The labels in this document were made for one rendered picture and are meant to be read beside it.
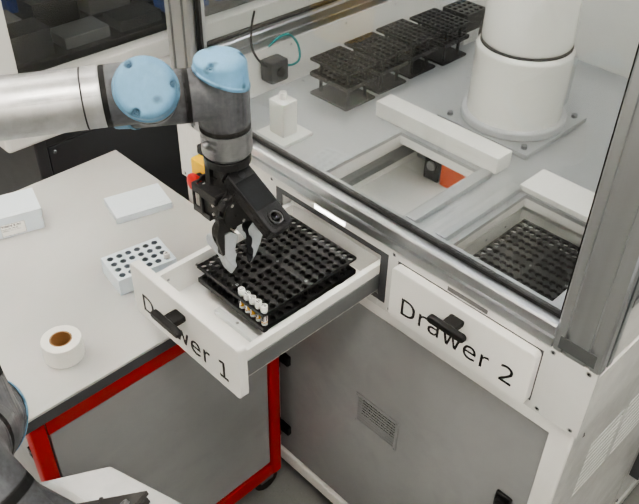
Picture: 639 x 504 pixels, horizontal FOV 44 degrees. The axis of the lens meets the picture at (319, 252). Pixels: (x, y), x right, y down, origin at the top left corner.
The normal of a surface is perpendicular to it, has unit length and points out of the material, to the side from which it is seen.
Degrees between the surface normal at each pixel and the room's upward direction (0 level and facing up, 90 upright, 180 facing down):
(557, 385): 90
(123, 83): 58
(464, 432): 90
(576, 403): 90
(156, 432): 90
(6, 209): 0
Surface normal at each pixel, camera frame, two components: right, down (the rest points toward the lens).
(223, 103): 0.21, 0.62
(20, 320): 0.02, -0.78
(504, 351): -0.72, 0.43
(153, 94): 0.18, 0.11
